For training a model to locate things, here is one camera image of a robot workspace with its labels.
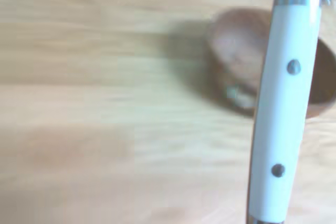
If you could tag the brown wooden bowl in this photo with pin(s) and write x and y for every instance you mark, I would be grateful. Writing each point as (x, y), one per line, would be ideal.
(236, 58)

